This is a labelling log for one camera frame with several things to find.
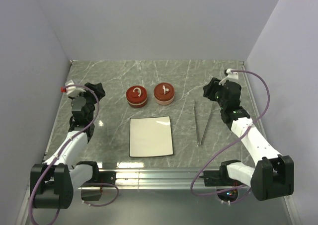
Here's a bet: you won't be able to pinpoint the red lid with ring handle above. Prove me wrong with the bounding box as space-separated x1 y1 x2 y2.
126 85 148 104

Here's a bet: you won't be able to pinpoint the red lid with white tab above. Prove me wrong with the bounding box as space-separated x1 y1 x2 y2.
154 82 175 101

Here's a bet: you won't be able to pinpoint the metal tongs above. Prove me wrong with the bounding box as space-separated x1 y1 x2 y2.
193 100 214 147

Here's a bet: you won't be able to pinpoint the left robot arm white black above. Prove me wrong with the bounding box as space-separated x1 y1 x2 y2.
30 80 105 209

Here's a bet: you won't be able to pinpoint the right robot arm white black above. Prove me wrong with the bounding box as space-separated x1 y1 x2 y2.
203 77 294 201

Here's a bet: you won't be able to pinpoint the steel bowl red base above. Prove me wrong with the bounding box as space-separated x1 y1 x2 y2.
128 99 147 108

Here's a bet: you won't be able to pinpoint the pink cream round container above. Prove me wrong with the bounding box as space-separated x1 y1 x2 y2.
155 97 174 105

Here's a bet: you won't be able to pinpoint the white square plate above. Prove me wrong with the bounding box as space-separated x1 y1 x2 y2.
129 116 173 157

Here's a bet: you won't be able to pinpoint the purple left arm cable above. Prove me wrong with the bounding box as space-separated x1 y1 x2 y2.
28 85 119 225

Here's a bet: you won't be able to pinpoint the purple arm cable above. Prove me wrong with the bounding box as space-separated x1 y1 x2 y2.
28 85 119 225
190 70 270 204

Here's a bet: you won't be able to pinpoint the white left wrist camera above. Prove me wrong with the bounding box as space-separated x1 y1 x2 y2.
61 79 85 98

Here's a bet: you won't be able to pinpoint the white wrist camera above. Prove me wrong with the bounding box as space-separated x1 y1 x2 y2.
219 69 239 85
61 79 85 98

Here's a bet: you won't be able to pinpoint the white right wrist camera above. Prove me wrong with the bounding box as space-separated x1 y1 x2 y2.
219 69 239 85

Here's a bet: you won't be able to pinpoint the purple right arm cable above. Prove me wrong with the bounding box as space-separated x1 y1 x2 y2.
190 70 270 204

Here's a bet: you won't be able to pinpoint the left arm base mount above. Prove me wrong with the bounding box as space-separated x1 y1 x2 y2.
77 161 119 207

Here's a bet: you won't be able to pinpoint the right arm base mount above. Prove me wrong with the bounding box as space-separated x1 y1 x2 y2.
200 159 242 187

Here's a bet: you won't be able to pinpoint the aluminium rail frame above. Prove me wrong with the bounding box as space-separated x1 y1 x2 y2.
33 60 293 225

